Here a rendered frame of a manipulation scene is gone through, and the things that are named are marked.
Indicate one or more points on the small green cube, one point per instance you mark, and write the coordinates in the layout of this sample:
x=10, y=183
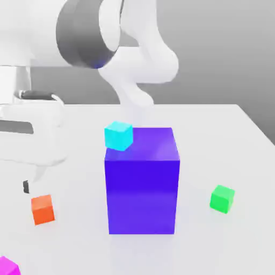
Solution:
x=221, y=199

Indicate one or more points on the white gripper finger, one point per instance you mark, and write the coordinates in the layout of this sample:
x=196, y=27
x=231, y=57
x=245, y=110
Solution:
x=38, y=171

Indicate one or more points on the large purple box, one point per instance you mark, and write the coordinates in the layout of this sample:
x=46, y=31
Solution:
x=141, y=189

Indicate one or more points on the small magenta cube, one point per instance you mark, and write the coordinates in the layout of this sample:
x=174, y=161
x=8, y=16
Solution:
x=8, y=267

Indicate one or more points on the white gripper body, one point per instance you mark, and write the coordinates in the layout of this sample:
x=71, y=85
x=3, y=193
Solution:
x=45, y=141

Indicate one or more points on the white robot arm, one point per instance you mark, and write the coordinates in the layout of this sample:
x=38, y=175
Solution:
x=137, y=38

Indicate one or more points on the small cyan cube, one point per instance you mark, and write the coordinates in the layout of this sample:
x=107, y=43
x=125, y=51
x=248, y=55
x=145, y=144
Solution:
x=118, y=136

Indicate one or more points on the small orange cube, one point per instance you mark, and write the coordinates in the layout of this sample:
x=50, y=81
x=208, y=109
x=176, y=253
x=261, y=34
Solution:
x=43, y=211

